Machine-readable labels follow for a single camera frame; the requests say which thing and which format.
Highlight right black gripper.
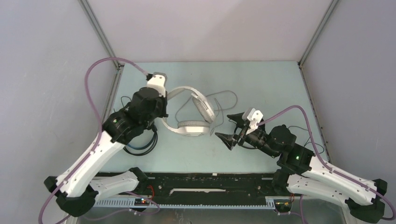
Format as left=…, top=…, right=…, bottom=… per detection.
left=214, top=112, right=278, bottom=158

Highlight grey headphone cable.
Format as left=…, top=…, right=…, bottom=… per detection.
left=175, top=90, right=239, bottom=137

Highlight white over-ear headphones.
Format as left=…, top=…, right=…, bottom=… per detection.
left=161, top=86, right=216, bottom=137

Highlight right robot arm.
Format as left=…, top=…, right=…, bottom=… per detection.
left=215, top=110, right=388, bottom=224

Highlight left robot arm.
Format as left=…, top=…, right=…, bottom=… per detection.
left=44, top=87, right=167, bottom=217

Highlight black on-ear headphones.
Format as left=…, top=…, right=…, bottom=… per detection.
left=235, top=125, right=325, bottom=155

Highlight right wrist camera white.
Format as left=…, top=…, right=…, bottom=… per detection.
left=242, top=108, right=263, bottom=131

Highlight black headphones with blue cable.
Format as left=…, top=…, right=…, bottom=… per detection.
left=120, top=96, right=159, bottom=157

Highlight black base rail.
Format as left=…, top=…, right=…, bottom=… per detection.
left=108, top=172, right=302, bottom=207

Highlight white cable duct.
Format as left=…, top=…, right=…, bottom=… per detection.
left=96, top=197, right=279, bottom=210

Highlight right aluminium frame post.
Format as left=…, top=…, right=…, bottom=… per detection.
left=297, top=0, right=341, bottom=161

